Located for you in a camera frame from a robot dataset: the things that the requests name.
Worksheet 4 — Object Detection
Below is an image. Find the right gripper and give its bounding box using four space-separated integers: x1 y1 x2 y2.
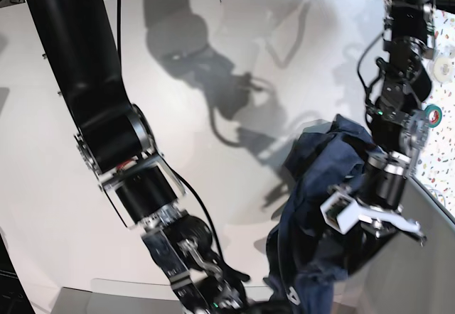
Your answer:
141 215 291 313

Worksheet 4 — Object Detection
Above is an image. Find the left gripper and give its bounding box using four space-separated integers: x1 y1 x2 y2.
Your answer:
355 153 427 247

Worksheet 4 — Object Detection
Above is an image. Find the dark blue t-shirt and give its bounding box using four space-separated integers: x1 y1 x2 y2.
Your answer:
264 114 385 313

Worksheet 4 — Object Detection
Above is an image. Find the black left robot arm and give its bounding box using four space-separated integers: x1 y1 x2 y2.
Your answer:
355 0 436 244

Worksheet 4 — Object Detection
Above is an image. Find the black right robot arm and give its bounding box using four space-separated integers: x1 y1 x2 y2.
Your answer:
27 0 290 313

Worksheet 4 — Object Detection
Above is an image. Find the grey chair right side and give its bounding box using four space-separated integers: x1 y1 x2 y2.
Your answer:
332 180 454 313

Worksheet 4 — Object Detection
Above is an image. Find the terrazzo patterned table cover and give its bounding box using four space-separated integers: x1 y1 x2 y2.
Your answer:
416 10 454 213

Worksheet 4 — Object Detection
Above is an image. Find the grey chair bottom edge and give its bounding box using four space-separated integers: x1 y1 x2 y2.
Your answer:
51 278 184 313

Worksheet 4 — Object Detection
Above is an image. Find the green tape roll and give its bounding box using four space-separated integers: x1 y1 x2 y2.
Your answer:
424 104 443 129

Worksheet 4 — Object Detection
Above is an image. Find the clear tape dispenser roll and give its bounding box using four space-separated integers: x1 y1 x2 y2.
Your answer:
427 44 454 85

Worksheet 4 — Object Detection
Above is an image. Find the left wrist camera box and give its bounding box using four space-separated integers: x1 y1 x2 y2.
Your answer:
320 191 360 234

